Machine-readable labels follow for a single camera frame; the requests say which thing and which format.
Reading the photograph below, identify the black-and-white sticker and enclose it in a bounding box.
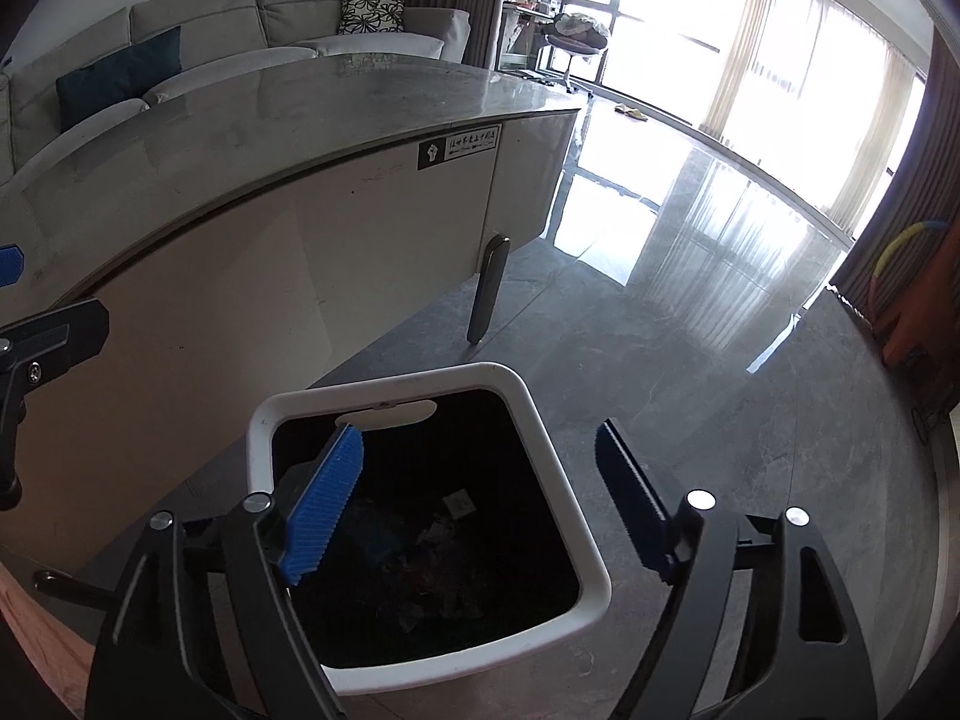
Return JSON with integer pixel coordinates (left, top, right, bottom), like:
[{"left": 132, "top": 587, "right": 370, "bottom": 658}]
[{"left": 417, "top": 123, "right": 503, "bottom": 170}]

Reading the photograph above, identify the black-and-white floral cushion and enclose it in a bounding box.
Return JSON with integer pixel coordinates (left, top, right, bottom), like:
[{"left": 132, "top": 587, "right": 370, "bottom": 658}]
[{"left": 337, "top": 0, "right": 407, "bottom": 38}]

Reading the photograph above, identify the white trash bin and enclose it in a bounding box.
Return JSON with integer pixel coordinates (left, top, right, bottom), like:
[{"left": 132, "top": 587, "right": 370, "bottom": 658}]
[{"left": 246, "top": 361, "right": 608, "bottom": 695}]

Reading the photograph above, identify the orange object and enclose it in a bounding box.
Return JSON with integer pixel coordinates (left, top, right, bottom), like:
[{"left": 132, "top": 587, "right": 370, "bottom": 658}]
[{"left": 880, "top": 236, "right": 960, "bottom": 370}]

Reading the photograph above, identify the person's pink trouser leg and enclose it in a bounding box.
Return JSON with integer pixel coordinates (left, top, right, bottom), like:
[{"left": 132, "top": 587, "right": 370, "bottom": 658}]
[{"left": 0, "top": 562, "right": 95, "bottom": 720}]

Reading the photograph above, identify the teal cushion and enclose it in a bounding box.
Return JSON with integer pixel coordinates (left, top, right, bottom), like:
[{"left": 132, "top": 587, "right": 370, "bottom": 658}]
[{"left": 56, "top": 26, "right": 185, "bottom": 133}]

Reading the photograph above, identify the cluttered side desk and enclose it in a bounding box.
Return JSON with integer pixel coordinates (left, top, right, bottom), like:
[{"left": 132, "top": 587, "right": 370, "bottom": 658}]
[{"left": 498, "top": 0, "right": 565, "bottom": 77}]

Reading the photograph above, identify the dark window frame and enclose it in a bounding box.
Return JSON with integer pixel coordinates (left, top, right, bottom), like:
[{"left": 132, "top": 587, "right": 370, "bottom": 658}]
[{"left": 535, "top": 0, "right": 752, "bottom": 92}]

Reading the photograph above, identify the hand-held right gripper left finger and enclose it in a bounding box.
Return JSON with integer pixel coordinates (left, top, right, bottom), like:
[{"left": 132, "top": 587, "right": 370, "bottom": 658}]
[{"left": 85, "top": 422, "right": 367, "bottom": 720}]

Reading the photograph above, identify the grey fabric sofa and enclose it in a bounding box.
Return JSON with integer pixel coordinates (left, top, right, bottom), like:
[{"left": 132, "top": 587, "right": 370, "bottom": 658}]
[{"left": 0, "top": 0, "right": 473, "bottom": 190}]

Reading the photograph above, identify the sheer white curtain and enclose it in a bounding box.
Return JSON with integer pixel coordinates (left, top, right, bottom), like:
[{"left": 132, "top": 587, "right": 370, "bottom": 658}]
[{"left": 701, "top": 0, "right": 928, "bottom": 242}]

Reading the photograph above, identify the swivel chair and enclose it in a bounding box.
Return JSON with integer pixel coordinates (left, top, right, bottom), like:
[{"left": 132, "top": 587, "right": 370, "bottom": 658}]
[{"left": 543, "top": 34, "right": 610, "bottom": 100}]

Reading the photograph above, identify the heap of clothes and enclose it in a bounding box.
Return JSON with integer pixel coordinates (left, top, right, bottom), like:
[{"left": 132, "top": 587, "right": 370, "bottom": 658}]
[{"left": 553, "top": 12, "right": 613, "bottom": 47}]

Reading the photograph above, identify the dark grey curtain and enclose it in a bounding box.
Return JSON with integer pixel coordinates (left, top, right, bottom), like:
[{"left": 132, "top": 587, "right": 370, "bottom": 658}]
[{"left": 828, "top": 34, "right": 960, "bottom": 332}]

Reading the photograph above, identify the grey stone-top table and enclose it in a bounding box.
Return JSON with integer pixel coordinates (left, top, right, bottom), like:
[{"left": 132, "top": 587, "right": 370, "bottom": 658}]
[{"left": 0, "top": 52, "right": 584, "bottom": 616}]

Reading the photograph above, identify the dark metal table leg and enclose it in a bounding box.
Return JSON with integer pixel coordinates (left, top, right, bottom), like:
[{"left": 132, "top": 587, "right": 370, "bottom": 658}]
[
  {"left": 466, "top": 233, "right": 513, "bottom": 347},
  {"left": 33, "top": 570, "right": 122, "bottom": 614}
]

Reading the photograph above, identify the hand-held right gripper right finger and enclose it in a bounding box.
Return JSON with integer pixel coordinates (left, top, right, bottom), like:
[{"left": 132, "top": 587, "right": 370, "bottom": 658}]
[{"left": 594, "top": 418, "right": 878, "bottom": 720}]

